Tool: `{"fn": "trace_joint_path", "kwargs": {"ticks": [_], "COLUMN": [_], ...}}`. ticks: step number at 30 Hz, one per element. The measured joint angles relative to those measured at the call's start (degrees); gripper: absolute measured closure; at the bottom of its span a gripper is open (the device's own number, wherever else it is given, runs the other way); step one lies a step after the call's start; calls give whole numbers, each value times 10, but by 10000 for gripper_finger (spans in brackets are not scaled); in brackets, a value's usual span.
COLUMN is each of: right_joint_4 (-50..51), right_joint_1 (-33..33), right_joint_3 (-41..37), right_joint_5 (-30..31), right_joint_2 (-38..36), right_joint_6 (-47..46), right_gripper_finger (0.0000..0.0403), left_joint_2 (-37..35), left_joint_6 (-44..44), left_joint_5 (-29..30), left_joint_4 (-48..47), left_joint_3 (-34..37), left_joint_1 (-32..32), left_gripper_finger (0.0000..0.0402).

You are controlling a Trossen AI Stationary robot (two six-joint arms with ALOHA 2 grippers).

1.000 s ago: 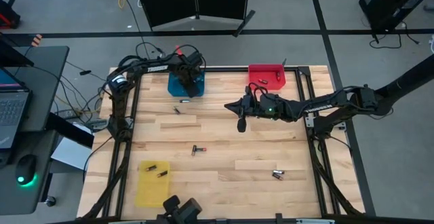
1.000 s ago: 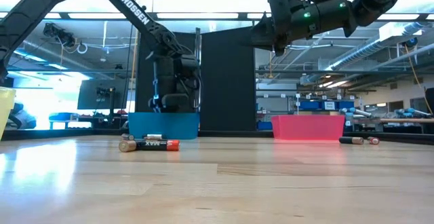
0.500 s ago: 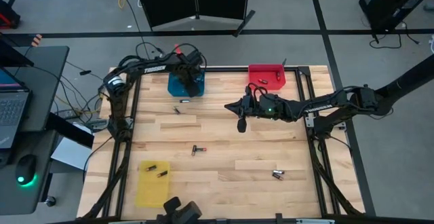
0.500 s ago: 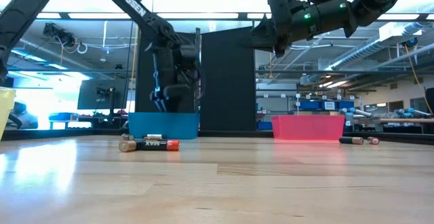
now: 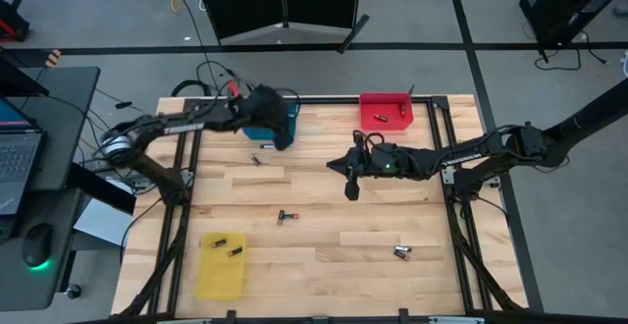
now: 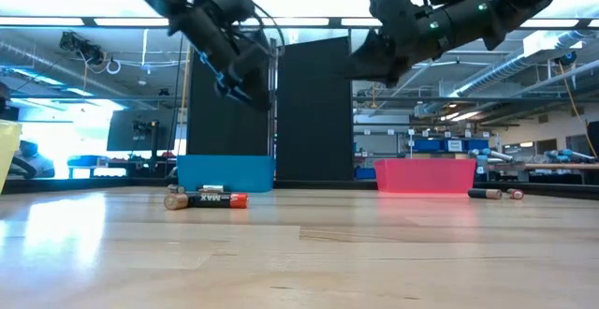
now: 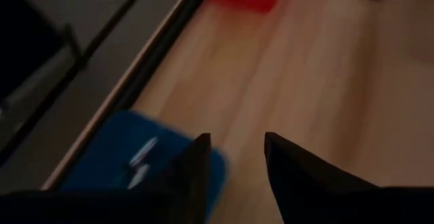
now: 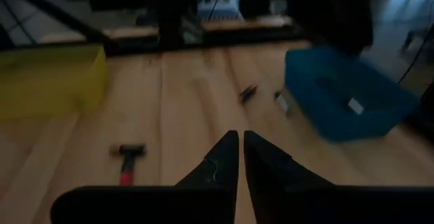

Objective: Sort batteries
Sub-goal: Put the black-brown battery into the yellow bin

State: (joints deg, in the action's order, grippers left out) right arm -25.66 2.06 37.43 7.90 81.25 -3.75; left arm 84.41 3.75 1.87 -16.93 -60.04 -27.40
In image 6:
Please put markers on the grey tube with blue ends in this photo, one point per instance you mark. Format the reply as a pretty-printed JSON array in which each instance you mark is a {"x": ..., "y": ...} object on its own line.
[
  {"x": 496, "y": 155},
  {"x": 573, "y": 154}
]

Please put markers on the wooden workbench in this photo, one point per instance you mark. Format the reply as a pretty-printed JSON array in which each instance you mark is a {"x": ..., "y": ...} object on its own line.
[{"x": 561, "y": 166}]

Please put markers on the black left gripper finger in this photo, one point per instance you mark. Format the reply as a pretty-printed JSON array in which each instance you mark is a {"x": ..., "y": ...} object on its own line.
[
  {"x": 231, "y": 89},
  {"x": 257, "y": 82}
]

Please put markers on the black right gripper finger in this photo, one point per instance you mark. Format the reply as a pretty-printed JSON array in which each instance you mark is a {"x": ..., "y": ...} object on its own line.
[
  {"x": 369, "y": 65},
  {"x": 402, "y": 71}
]

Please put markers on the red plastic bin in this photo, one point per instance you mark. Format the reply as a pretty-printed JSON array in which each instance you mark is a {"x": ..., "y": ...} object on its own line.
[{"x": 423, "y": 175}]

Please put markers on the silver ventilation duct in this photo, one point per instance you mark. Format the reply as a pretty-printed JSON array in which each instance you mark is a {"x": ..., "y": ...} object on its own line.
[{"x": 505, "y": 65}]

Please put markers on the blue plastic bin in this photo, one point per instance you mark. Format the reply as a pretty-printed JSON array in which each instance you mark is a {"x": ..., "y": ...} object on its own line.
[{"x": 224, "y": 173}]

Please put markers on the black ceiling-hung device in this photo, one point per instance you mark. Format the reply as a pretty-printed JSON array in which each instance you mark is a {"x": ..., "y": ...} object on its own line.
[{"x": 79, "y": 46}]

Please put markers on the black wall screen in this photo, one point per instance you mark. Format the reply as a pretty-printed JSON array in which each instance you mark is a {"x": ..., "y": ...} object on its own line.
[{"x": 121, "y": 131}]

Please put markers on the person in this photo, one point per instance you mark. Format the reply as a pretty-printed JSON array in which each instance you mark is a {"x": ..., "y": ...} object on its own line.
[{"x": 37, "y": 164}]

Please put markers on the black partition panel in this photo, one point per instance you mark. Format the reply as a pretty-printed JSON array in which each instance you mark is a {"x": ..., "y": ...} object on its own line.
[
  {"x": 210, "y": 126},
  {"x": 313, "y": 112}
]

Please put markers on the blue shelf storage bin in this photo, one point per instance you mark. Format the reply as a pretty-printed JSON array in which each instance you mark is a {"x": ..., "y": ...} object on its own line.
[
  {"x": 477, "y": 145},
  {"x": 427, "y": 146},
  {"x": 364, "y": 173}
]

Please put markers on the silver and blue battery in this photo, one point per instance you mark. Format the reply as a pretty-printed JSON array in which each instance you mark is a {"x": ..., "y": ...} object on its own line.
[{"x": 210, "y": 188}]

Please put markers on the blue background table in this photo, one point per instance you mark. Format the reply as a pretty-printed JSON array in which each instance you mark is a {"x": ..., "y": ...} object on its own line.
[{"x": 84, "y": 161}]

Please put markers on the yellow plastic bin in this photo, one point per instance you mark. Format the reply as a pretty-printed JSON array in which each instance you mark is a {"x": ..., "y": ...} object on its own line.
[{"x": 8, "y": 154}]

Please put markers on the black aluminium table frame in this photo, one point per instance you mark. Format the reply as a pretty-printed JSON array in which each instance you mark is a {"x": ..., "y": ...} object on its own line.
[{"x": 323, "y": 184}]

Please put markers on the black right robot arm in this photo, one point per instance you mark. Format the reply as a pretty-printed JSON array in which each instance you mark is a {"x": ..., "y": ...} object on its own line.
[{"x": 468, "y": 23}]

